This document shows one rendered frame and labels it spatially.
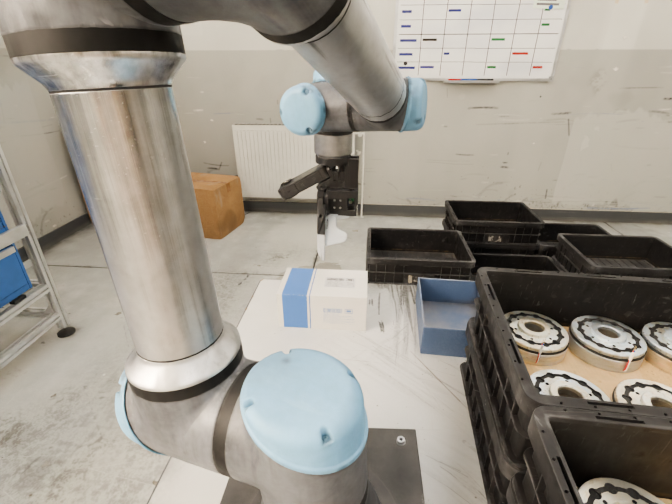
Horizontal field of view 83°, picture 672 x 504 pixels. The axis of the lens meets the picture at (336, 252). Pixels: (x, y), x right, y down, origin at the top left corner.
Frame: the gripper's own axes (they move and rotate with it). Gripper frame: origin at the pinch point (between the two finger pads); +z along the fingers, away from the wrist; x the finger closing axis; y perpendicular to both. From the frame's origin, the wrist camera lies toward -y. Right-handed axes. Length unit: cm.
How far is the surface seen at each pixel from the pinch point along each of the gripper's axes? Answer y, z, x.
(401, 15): 29, -66, 249
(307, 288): -3.4, 9.3, -3.2
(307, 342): -2.5, 18.3, -10.9
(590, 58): 168, -39, 250
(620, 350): 48, 2, -28
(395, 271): 21, 34, 51
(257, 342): -13.4, 18.4, -11.8
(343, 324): 5.0, 16.7, -6.0
